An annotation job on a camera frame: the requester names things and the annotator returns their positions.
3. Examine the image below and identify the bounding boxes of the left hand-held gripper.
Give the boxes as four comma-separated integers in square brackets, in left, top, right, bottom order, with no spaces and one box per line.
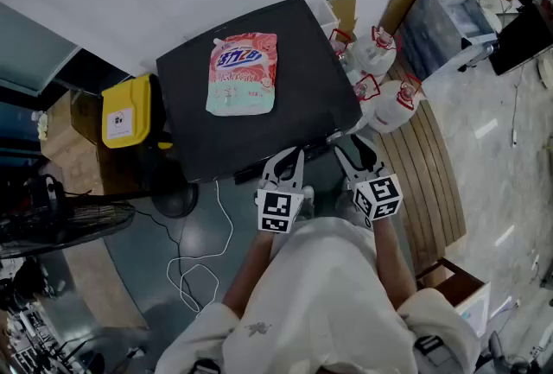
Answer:
[254,146,305,235]

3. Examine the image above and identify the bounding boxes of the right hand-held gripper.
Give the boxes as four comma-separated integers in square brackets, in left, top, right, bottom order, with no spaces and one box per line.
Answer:
[335,133,404,221]

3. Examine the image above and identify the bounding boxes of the black washing machine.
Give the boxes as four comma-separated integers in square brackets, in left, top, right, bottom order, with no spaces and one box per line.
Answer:
[155,0,364,186]

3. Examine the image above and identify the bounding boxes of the person's left forearm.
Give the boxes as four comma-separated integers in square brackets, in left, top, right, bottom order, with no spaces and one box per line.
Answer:
[222,229,282,317]

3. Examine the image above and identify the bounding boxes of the person's right forearm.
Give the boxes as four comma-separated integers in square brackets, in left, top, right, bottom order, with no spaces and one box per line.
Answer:
[372,214,418,308]

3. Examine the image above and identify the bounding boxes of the person's grey trousers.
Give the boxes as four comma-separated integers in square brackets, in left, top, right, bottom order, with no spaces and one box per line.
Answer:
[336,190,359,213]

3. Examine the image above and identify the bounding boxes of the wooden slatted platform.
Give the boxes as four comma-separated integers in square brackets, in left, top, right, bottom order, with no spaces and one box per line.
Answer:
[373,60,467,287]

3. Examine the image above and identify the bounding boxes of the pink detergent pouch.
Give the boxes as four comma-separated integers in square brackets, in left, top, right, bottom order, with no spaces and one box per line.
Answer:
[205,32,278,117]

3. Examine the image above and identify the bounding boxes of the black floor fan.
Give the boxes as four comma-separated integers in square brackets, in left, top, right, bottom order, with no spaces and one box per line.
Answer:
[0,173,200,261]

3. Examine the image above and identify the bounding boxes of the person's white shirt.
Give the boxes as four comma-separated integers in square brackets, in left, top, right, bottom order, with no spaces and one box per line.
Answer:
[153,216,483,374]

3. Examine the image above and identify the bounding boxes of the wooden side table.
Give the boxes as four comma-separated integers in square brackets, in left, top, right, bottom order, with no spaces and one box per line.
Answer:
[416,257,492,339]

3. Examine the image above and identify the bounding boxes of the white plastic container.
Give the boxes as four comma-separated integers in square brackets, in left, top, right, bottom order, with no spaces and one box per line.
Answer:
[318,0,340,30]

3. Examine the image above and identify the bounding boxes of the grey plastic-wrapped storage box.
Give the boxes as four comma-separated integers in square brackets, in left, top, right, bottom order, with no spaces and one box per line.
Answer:
[397,0,500,82]

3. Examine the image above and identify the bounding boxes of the small open cardboard box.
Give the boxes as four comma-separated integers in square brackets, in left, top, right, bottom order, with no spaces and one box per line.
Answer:
[324,0,359,39]

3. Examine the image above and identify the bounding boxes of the silver suitcase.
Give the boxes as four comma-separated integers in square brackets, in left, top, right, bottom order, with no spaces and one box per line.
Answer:
[457,39,500,71]

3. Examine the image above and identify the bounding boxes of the yellow lidded bin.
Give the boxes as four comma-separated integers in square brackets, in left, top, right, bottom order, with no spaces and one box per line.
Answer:
[100,73,174,150]

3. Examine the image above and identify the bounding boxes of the white printed board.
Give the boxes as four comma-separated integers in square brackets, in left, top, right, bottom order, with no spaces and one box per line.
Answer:
[457,281,493,339]

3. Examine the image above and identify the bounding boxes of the tall black cabinet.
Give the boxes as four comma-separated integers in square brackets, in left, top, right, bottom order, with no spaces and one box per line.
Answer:
[487,4,553,77]

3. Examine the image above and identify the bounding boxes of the brown cardboard box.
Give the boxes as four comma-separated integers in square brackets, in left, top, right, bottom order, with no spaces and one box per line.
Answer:
[40,91,105,196]

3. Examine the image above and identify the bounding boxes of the clear water jug red handle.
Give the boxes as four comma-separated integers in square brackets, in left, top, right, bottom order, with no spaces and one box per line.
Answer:
[330,29,355,62]
[352,73,382,130]
[349,25,398,75]
[369,75,427,135]

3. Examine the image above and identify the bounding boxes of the white floor cable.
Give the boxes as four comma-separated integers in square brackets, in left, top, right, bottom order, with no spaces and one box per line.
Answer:
[166,180,234,317]

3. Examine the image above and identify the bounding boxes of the black floor cable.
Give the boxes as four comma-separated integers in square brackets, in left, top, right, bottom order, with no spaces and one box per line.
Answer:
[133,207,204,313]

